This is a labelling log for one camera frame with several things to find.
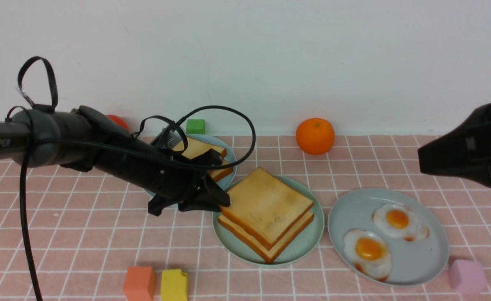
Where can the back fried egg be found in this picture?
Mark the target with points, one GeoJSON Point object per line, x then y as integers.
{"type": "Point", "coordinates": [400, 222]}

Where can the orange tangerine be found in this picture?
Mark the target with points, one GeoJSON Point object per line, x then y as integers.
{"type": "Point", "coordinates": [315, 136]}

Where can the yellow block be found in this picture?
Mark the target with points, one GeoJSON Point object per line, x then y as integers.
{"type": "Point", "coordinates": [174, 285]}

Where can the grey plate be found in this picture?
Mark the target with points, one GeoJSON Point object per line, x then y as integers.
{"type": "Point", "coordinates": [412, 263]}

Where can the orange block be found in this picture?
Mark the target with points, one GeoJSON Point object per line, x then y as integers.
{"type": "Point", "coordinates": [140, 283]}

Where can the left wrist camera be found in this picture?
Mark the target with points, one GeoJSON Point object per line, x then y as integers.
{"type": "Point", "coordinates": [169, 138]}

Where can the pink block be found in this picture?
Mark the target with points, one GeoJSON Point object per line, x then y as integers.
{"type": "Point", "coordinates": [467, 277]}

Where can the red yellow pomegranate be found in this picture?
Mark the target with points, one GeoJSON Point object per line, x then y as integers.
{"type": "Point", "coordinates": [119, 121]}

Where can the front fried egg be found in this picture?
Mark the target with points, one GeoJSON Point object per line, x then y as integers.
{"type": "Point", "coordinates": [368, 253]}

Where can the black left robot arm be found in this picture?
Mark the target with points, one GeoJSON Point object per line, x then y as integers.
{"type": "Point", "coordinates": [84, 139]}

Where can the mint green plate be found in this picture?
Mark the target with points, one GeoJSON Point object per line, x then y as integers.
{"type": "Point", "coordinates": [298, 249]}

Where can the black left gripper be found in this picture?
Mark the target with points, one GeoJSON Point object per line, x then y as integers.
{"type": "Point", "coordinates": [119, 154]}

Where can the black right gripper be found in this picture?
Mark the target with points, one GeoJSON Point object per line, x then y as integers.
{"type": "Point", "coordinates": [464, 152]}

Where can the pink grid tablecloth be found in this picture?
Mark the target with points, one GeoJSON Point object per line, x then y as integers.
{"type": "Point", "coordinates": [87, 229]}

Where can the green cube block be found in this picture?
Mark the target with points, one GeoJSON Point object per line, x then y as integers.
{"type": "Point", "coordinates": [195, 127]}

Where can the fried egg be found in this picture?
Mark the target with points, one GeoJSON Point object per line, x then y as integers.
{"type": "Point", "coordinates": [400, 222]}
{"type": "Point", "coordinates": [368, 253]}

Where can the light blue plate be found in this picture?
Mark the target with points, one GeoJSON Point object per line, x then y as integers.
{"type": "Point", "coordinates": [228, 167]}

